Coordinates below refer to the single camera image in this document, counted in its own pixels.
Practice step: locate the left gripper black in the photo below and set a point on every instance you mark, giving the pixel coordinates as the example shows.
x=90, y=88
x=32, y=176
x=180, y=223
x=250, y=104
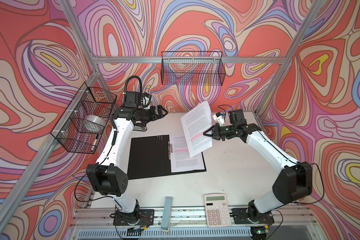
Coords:
x=153, y=115

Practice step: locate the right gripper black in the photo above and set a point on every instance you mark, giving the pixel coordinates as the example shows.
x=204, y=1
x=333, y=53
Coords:
x=215, y=130

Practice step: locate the printed paper sheet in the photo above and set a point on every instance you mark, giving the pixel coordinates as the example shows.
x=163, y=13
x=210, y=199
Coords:
x=181, y=161
x=195, y=123

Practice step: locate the blue folder black inside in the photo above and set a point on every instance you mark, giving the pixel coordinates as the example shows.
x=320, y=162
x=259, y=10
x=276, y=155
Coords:
x=150, y=157

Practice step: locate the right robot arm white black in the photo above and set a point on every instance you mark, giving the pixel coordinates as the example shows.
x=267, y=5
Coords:
x=294, y=179

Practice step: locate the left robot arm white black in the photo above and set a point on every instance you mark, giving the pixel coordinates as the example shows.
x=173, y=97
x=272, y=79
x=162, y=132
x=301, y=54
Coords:
x=106, y=176

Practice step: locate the grey tape roll in basket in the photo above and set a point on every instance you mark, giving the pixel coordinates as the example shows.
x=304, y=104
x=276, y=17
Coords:
x=96, y=120

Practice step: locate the marker pen in basket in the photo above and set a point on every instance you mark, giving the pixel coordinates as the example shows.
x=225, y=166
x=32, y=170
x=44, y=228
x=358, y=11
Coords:
x=94, y=145

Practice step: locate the pink white calculator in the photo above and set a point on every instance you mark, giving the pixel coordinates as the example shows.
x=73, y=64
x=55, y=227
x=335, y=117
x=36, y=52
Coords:
x=217, y=211

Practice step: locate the light blue eraser bar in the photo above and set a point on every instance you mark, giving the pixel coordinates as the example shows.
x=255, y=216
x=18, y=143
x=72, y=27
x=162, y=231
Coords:
x=166, y=216

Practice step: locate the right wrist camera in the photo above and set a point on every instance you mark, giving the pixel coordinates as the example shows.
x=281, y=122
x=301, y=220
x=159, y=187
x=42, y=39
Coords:
x=220, y=118

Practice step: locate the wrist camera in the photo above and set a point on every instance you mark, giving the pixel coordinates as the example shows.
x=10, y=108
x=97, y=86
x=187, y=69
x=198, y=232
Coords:
x=220, y=118
x=137, y=100

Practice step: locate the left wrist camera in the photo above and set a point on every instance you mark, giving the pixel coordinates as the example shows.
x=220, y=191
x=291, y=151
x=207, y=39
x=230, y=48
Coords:
x=137, y=100

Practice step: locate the black wire basket back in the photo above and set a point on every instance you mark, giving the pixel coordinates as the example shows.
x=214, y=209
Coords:
x=192, y=68

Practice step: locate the black wire basket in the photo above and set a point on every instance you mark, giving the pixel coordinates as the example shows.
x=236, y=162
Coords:
x=73, y=132
x=192, y=68

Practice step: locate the black wire basket left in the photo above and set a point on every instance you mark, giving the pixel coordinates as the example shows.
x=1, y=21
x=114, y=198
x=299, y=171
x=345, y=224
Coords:
x=73, y=132

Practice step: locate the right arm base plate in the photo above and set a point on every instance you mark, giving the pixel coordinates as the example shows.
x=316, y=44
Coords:
x=251, y=216

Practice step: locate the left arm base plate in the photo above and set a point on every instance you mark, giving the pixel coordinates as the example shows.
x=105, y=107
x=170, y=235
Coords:
x=144, y=217

